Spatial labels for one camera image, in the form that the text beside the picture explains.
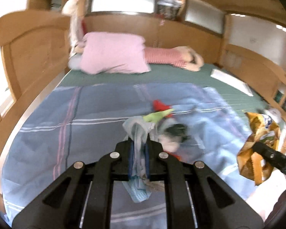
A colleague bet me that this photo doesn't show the green wrapper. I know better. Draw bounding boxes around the green wrapper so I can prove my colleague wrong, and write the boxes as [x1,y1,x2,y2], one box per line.
[142,109,174,123]

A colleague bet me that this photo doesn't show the yellow snack bag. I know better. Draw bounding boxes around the yellow snack bag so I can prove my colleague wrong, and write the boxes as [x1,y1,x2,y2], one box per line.
[237,112,280,185]

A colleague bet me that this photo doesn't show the blue face mask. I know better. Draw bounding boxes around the blue face mask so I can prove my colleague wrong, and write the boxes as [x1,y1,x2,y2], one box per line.
[123,116,163,203]

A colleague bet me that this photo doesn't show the red wrapper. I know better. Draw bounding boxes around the red wrapper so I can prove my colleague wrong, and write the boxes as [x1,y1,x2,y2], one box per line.
[152,100,173,118]

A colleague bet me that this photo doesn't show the blue plaid blanket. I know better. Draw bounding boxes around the blue plaid blanket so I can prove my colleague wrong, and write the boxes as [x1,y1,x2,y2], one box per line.
[1,83,255,223]

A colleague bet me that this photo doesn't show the green bed mat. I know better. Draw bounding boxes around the green bed mat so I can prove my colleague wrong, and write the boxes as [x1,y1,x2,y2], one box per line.
[59,64,268,121]

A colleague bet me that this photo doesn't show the striped plush doll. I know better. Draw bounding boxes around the striped plush doll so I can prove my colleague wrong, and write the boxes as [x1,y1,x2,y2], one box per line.
[144,46,204,72]

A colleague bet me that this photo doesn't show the pink pillow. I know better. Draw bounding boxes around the pink pillow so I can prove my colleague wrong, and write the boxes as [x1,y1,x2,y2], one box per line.
[80,32,150,74]

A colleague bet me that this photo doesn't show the light blue small pillow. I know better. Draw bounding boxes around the light blue small pillow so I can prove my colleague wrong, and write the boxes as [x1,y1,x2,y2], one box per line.
[68,54,82,71]

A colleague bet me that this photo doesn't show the stacked papers on shelf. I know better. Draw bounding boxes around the stacked papers on shelf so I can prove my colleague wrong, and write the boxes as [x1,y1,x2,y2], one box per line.
[156,0,186,21]

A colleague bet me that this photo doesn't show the wooden wall cabinet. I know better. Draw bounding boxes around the wooden wall cabinet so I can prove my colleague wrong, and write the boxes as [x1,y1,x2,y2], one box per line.
[85,13,222,64]

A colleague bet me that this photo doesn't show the wooden bunk bed frame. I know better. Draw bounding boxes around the wooden bunk bed frame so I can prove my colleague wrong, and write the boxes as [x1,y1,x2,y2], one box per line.
[0,0,286,196]

